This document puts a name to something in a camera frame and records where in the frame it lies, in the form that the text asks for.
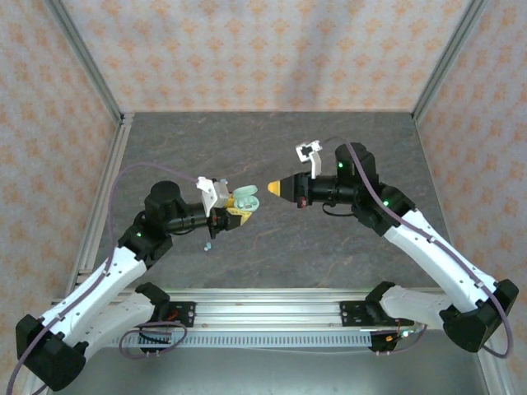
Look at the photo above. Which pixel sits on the shiny metal sheet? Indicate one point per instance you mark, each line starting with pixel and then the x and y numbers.
pixel 267 374

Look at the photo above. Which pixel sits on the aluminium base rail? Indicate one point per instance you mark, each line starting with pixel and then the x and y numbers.
pixel 267 306

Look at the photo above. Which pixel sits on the aluminium left floor rail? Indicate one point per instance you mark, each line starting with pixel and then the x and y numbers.
pixel 107 185

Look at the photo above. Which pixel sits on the aluminium right floor rail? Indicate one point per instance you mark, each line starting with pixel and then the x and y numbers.
pixel 494 374

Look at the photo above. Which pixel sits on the aluminium left corner post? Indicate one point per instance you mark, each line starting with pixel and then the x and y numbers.
pixel 82 57

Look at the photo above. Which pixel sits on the pale green earbud charging case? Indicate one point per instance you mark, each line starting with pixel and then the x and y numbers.
pixel 247 190

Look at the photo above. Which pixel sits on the aluminium floor rail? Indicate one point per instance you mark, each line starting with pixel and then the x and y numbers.
pixel 494 374
pixel 107 185

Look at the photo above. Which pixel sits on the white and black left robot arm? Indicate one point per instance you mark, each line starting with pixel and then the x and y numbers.
pixel 94 288

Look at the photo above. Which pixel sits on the aluminium corner post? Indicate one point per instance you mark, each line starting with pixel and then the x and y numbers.
pixel 82 57
pixel 449 57

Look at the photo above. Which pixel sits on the aluminium right corner post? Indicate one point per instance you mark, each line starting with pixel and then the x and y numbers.
pixel 449 57

